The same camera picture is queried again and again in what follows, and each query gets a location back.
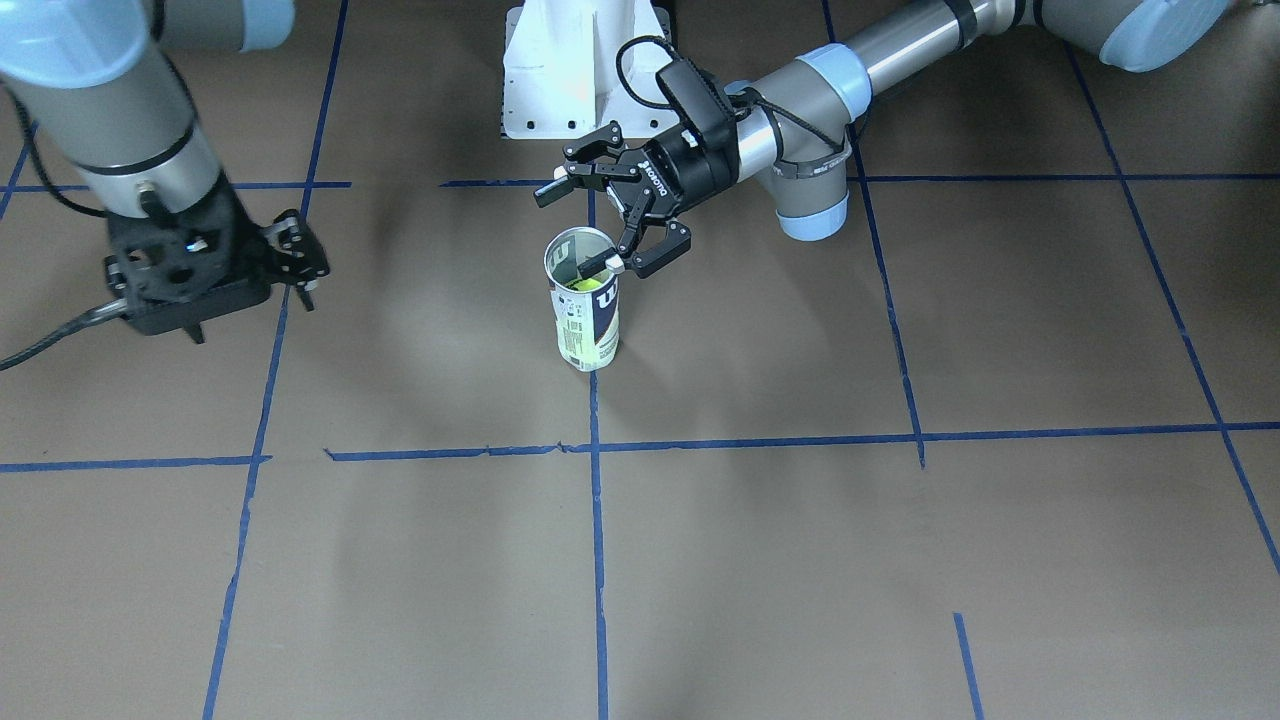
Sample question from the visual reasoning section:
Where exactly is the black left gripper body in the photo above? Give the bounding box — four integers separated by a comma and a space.
625, 126, 740, 217

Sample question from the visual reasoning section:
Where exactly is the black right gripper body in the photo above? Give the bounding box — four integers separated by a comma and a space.
106, 184, 273, 336

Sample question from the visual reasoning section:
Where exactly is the yellow tennis ball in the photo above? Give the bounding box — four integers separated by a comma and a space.
566, 277, 608, 293

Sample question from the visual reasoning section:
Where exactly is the clear tennis ball can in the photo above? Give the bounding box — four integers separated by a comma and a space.
543, 227, 620, 372

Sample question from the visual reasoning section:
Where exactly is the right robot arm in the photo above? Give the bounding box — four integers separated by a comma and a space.
1, 1, 330, 368

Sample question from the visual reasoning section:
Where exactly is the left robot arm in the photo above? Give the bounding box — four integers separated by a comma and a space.
534, 1, 1229, 278

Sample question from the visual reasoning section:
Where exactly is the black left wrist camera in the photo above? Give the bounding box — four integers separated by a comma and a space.
655, 58, 740, 179

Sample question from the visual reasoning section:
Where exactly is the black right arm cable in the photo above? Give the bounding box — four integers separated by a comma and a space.
0, 295, 136, 373

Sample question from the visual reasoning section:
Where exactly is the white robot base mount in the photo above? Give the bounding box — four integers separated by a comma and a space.
500, 1, 677, 140

